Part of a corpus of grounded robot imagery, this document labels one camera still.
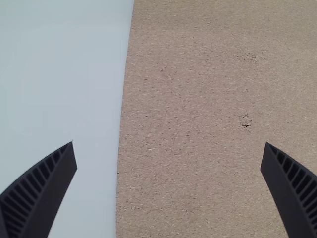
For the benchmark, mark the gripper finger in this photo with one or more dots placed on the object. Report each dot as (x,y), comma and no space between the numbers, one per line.
(294,198)
(32,203)

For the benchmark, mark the cork mat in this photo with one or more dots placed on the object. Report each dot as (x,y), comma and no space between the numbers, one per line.
(198,111)

